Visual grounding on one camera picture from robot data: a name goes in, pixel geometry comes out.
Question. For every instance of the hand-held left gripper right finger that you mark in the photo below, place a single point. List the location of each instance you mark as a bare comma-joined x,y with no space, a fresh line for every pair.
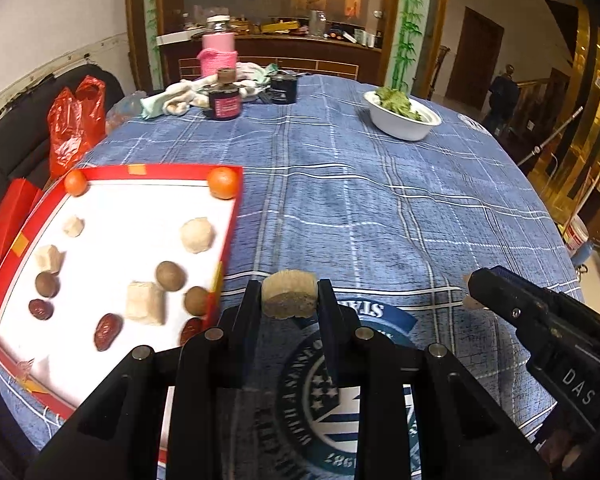
330,320

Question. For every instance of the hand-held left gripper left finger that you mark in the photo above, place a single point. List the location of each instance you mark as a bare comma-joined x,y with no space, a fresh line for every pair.
247,320

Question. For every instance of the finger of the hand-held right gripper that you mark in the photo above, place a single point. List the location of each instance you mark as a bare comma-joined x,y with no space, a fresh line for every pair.
520,290
525,327

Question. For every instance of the brown round longan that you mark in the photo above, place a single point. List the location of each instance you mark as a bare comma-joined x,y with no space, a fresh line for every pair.
196,301
46,284
171,276

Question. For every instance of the red jujube date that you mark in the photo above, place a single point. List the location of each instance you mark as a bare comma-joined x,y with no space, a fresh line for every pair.
192,329
40,308
106,332

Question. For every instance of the large beige rice cake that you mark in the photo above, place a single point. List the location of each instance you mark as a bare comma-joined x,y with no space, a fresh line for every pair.
196,235

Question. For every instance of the mandarin orange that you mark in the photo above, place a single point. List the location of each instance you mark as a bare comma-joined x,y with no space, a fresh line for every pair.
76,182
223,182

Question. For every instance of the red cardboard box white inside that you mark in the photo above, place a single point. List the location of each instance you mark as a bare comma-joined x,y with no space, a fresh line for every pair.
120,220

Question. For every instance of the white plastic bucket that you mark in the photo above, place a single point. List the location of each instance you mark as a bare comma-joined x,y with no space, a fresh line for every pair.
576,237

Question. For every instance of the blue plaid tablecloth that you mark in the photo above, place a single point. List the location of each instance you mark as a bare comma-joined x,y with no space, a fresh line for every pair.
355,210

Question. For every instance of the metal mop pole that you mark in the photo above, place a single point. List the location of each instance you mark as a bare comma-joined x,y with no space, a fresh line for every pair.
552,135

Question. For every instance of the wooden stair railing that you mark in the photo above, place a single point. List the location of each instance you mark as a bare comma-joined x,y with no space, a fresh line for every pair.
532,105

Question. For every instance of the white bowl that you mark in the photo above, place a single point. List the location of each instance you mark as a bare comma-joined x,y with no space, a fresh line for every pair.
400,127

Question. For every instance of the gold column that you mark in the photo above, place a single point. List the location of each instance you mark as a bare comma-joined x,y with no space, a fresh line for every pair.
595,100

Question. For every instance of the dark jar red label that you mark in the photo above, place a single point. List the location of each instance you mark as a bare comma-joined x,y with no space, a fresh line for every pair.
225,105

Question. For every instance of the green lettuce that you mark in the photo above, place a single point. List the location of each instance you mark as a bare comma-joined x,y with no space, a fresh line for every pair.
395,100

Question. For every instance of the black cup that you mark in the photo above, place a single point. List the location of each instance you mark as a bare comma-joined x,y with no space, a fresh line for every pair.
283,92

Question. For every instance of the white cloth bundle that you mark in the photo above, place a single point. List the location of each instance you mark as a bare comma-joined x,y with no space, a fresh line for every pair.
180,97

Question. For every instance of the dark wooden chair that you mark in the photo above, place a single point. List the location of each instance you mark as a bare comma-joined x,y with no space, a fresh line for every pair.
437,72

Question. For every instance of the pale green cloth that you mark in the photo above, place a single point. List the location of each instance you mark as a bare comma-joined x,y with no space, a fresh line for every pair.
152,107

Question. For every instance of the brown wooden door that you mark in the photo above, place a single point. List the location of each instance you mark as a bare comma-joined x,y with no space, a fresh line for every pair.
475,60

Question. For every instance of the clear plastic bag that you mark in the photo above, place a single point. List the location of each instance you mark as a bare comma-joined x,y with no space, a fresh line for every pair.
125,112

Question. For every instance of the red plastic bag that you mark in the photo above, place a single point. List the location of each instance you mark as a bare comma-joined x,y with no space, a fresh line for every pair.
72,130

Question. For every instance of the red cardboard lid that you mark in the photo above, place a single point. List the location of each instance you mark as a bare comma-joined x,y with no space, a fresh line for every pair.
10,215

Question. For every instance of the glass jar pink knit sleeve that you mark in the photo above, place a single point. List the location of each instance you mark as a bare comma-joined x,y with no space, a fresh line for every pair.
219,52

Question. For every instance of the bamboo painted panel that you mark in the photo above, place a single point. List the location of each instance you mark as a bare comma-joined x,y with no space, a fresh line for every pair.
410,25
151,20

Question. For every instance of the white flat box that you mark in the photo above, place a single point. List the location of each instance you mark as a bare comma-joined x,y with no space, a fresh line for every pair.
177,37

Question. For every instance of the black leather sofa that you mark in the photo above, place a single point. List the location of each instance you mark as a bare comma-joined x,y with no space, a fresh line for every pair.
10,150

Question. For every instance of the yellow flat box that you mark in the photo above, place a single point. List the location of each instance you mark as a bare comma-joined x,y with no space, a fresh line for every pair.
280,26

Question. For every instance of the clear plastic pitcher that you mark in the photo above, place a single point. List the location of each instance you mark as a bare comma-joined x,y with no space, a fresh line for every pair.
316,22

